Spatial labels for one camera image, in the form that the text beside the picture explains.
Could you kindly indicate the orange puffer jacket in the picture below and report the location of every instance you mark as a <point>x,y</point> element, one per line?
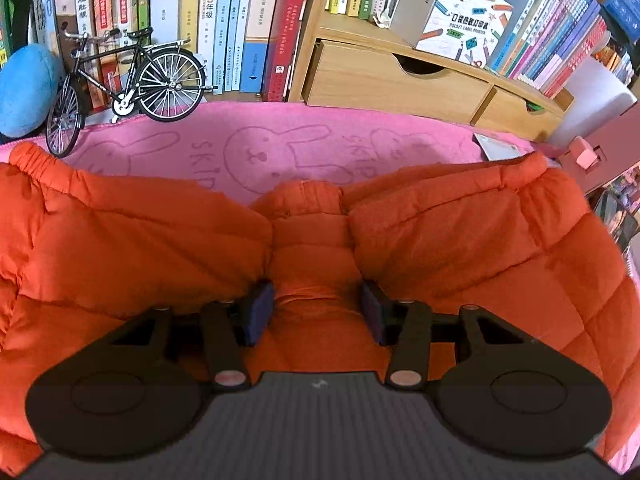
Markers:
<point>82,253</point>

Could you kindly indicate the label printer box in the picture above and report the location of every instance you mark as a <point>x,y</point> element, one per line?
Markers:
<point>465,31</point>

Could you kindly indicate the miniature black bicycle model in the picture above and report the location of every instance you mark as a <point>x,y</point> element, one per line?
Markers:
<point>167,84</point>

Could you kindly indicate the blue plush ball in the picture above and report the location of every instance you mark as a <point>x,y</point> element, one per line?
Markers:
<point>29,84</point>

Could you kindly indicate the pink cardboard stand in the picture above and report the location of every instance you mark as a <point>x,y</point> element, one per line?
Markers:
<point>611,183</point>

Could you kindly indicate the green white booklet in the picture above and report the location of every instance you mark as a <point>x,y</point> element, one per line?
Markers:
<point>495,149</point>

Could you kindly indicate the wooden drawer organizer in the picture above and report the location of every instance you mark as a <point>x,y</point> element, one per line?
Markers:
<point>350,63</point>

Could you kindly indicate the row of books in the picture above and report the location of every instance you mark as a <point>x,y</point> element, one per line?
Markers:
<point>538,42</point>
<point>245,45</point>

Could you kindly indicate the row of books right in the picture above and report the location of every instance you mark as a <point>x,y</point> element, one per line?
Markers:
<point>538,42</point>

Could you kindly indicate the row of books left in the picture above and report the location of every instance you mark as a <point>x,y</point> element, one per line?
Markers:
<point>245,45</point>

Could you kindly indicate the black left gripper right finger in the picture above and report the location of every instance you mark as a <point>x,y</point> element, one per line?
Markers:
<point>493,384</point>

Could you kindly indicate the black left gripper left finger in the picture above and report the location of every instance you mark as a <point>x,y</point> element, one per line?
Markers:
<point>140,386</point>

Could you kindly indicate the pink bunny blanket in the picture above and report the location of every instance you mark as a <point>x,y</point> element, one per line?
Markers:
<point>244,151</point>

